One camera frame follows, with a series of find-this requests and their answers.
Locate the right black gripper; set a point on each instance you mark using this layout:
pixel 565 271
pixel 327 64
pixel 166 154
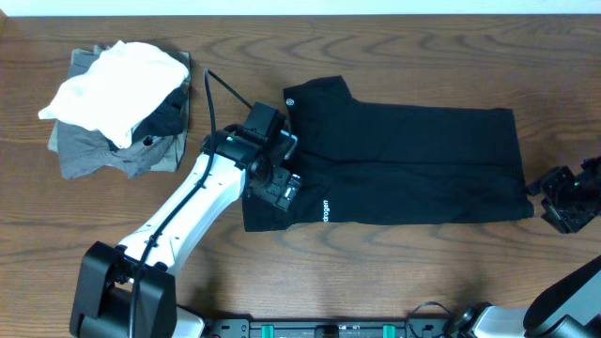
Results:
pixel 549 183

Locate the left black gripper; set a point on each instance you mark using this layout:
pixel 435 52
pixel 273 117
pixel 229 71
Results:
pixel 273 192

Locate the black t-shirt with logo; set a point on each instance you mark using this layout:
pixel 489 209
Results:
pixel 386 164

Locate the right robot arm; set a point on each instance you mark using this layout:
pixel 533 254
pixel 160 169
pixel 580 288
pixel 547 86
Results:
pixel 569 308

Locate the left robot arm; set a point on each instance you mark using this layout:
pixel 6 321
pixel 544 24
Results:
pixel 130 290

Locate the black folded garment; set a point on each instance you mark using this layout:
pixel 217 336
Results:
pixel 166 120

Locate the grey folded garment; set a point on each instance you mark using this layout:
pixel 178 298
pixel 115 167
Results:
pixel 108 152

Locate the olive folded garment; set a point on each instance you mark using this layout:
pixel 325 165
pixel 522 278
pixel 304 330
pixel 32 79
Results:
pixel 180 136

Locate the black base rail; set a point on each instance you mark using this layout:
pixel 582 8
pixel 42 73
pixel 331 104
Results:
pixel 244 328

